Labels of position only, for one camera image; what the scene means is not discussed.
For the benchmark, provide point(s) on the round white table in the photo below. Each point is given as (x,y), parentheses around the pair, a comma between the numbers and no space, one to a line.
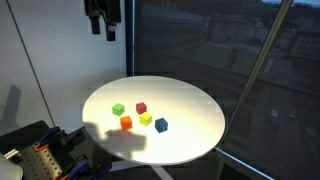
(196,122)

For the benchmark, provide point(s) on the green cube block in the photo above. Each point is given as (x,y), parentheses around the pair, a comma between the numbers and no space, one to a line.
(118,109)

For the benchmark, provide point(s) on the blue orange clamp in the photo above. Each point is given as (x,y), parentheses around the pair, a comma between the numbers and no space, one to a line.
(51,135)
(82,171)

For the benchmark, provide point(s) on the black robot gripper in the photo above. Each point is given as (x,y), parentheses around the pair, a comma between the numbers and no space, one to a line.
(109,10)

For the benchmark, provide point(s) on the blue orange clamp lower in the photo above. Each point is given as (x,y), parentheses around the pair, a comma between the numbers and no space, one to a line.
(82,171)

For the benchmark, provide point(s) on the blue cube block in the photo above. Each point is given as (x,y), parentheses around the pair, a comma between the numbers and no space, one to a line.
(161,125)

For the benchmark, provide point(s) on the white rounded object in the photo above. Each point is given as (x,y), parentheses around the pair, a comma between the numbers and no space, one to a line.
(9,170)

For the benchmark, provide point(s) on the orange cube block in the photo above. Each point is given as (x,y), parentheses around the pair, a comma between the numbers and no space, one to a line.
(126,122)

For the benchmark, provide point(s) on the magenta cube block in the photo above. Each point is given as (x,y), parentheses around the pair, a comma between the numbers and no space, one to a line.
(141,108)

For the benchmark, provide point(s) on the yellow cube block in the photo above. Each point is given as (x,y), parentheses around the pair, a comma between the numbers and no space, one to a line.
(145,119)

